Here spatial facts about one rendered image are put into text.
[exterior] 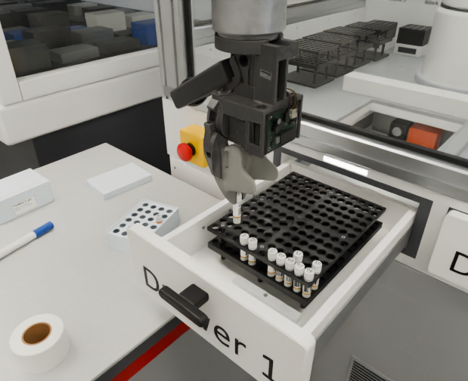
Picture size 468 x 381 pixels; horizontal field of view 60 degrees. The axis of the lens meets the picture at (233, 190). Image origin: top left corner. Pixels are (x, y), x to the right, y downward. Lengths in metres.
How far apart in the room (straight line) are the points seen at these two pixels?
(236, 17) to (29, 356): 0.49
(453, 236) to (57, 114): 0.99
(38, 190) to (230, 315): 0.60
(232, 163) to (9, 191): 0.59
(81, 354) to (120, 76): 0.87
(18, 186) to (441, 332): 0.86
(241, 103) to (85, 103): 0.87
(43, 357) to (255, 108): 0.43
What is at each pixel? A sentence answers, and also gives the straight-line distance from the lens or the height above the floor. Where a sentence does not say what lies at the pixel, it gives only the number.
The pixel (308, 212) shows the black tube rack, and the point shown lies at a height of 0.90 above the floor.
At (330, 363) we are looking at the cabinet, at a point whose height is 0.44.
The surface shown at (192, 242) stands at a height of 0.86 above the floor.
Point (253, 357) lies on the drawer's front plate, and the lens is 0.50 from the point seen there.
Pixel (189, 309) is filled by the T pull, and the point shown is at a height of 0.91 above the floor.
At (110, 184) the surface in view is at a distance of 0.98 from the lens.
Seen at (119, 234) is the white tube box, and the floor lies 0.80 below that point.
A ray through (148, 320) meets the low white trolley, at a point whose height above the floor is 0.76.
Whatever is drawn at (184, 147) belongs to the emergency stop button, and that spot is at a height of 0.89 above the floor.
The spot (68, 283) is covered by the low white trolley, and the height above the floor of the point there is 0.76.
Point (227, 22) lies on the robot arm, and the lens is 0.41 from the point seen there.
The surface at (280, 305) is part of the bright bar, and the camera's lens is 0.56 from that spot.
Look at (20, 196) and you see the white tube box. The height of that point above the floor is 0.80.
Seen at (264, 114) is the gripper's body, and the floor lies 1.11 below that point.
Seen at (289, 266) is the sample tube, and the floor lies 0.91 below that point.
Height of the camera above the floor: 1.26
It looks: 32 degrees down
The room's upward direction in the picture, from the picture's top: straight up
